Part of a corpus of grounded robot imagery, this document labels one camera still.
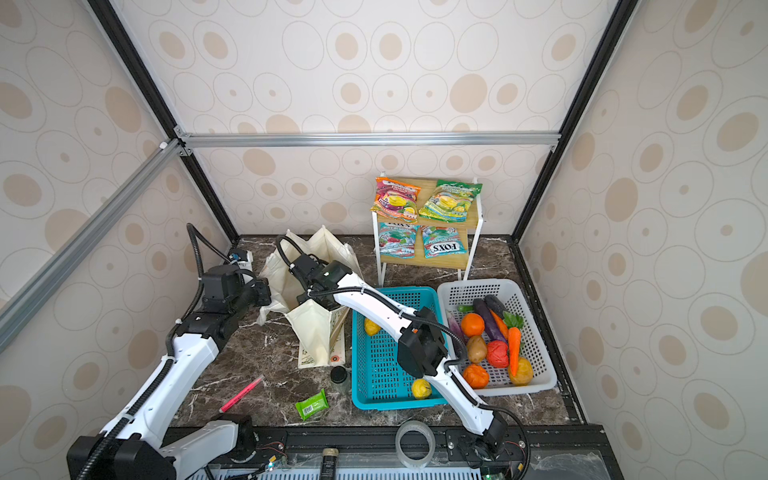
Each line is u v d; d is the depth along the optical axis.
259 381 0.84
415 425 0.74
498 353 0.82
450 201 0.79
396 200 0.78
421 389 0.78
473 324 0.89
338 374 0.76
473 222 0.78
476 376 0.80
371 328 0.90
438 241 0.94
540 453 0.73
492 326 0.92
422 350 0.57
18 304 0.52
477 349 0.82
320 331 0.78
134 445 0.39
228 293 0.60
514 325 0.87
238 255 0.68
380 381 0.84
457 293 0.96
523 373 0.81
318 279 0.63
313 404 0.79
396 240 0.93
